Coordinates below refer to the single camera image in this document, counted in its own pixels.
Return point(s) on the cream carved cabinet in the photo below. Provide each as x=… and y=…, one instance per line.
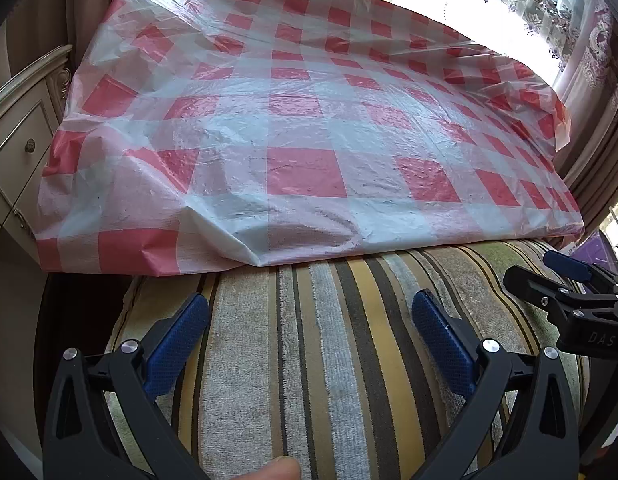
x=19, y=150

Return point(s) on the striped towel blanket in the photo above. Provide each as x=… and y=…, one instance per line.
x=314, y=360

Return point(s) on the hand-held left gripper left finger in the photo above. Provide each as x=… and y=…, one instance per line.
x=176, y=347

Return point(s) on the person's left hand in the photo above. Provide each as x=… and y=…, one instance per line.
x=274, y=470

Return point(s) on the purple cardboard box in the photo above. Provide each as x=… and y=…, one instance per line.
x=596, y=250

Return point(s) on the red white checked plastic tablecloth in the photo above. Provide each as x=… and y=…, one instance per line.
x=299, y=110

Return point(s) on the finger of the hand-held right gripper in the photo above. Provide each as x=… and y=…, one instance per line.
x=531, y=285
x=566, y=264

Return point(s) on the patterned brown drape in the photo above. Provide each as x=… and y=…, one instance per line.
x=599, y=85
x=104, y=0

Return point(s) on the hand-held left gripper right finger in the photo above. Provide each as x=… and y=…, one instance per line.
x=441, y=345

